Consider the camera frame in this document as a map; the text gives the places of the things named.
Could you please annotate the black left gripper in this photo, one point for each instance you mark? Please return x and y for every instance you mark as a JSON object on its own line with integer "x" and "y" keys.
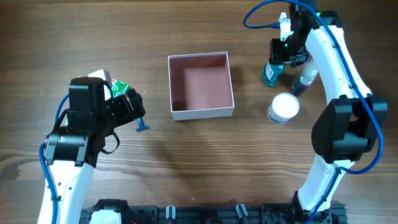
{"x": 125, "y": 109}

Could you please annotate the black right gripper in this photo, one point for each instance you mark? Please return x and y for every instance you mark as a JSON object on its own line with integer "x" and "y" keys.
{"x": 286, "y": 59}

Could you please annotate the teal liquid bottle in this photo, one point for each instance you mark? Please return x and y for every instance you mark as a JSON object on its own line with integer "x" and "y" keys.
{"x": 270, "y": 73}

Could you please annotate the clear spray bottle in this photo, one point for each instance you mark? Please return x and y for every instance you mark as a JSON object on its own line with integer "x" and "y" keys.
{"x": 305, "y": 78}

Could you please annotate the white lidded jar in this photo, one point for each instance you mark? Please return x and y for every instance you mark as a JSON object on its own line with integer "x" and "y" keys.
{"x": 283, "y": 108}

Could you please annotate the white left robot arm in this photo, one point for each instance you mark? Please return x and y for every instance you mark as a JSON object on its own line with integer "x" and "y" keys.
{"x": 69, "y": 154}

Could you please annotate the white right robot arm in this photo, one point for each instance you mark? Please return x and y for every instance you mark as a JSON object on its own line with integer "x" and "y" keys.
{"x": 347, "y": 137}

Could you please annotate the green white packet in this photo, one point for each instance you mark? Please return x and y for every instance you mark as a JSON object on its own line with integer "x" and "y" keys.
{"x": 119, "y": 87}

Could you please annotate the blue disposable razor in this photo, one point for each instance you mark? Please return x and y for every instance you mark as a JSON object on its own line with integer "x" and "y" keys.
{"x": 142, "y": 125}

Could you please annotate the white cardboard box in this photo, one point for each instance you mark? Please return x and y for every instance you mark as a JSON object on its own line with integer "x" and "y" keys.
{"x": 200, "y": 86}

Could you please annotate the black mounting rail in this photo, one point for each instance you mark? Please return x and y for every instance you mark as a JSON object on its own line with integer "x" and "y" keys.
{"x": 263, "y": 214}

